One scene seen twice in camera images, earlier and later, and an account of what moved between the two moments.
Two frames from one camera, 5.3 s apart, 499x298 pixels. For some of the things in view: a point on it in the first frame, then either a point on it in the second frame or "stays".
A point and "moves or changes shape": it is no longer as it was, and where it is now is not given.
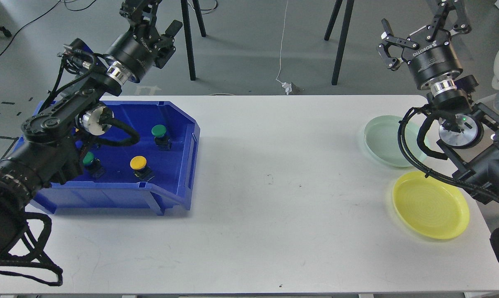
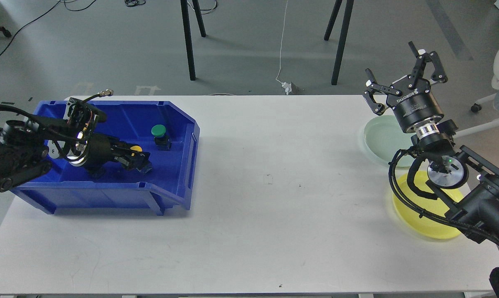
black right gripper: x=432 y=57 → x=415 y=104
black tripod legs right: x=349 y=10 stays
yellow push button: x=138 y=163 moves or changes shape
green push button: x=163 y=142 stays
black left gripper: x=136 y=50 → x=99 y=155
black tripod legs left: x=188 y=32 stays
